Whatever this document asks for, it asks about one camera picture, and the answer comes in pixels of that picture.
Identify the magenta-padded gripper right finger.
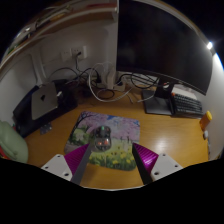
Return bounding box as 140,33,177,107
131,142,185,185

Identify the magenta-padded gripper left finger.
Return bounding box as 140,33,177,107
40,142,92,186

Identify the transparent computer mouse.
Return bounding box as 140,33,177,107
88,125,112,153

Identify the floral print mouse pad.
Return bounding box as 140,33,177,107
64,110,141,172

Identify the pale green appliance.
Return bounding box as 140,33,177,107
0,120,29,164

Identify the orange jar with yellow lid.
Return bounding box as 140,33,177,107
199,110,213,132

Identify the black keyboard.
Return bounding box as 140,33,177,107
170,92,205,118

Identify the white power strip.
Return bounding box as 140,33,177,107
99,68,126,93

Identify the black computer monitor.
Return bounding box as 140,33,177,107
115,0,214,117

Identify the white cable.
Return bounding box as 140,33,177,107
87,61,134,104

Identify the black cable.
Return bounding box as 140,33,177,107
49,53,101,88

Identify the white wall outlet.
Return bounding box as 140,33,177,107
60,49,72,62
70,45,88,61

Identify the wooden wall shelf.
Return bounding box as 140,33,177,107
0,0,119,68

